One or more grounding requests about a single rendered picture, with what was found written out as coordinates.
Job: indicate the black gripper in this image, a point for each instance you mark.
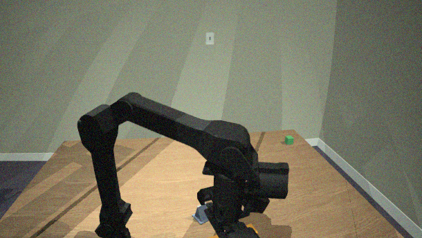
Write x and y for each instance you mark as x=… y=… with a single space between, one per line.
x=225 y=215

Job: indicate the green cube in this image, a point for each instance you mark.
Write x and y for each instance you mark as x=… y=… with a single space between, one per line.
x=288 y=140

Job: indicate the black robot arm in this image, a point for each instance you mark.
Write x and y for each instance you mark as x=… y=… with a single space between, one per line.
x=231 y=158

